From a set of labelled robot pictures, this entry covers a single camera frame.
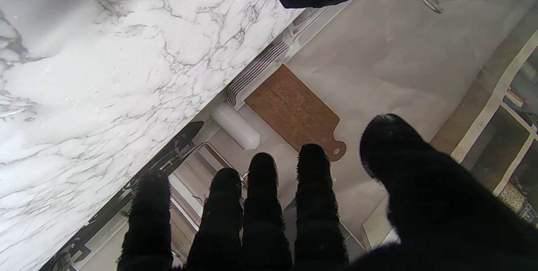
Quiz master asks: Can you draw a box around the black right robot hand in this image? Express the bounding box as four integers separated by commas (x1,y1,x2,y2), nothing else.
118,113,538,271

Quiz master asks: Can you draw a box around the stack of white plates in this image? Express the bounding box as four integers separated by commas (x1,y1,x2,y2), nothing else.
227,41,291,110

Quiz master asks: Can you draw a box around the brown wooden cutting board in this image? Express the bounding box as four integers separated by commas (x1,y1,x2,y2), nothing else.
245,64,347,162

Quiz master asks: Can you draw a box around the white candle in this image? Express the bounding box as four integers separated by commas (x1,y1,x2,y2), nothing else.
210,102,261,150

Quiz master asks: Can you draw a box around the steel stockpot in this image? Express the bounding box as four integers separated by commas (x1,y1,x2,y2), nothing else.
168,143,253,263

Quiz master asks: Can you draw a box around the white frame storage shelf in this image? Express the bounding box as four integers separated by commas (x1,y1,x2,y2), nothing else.
429,6,538,227

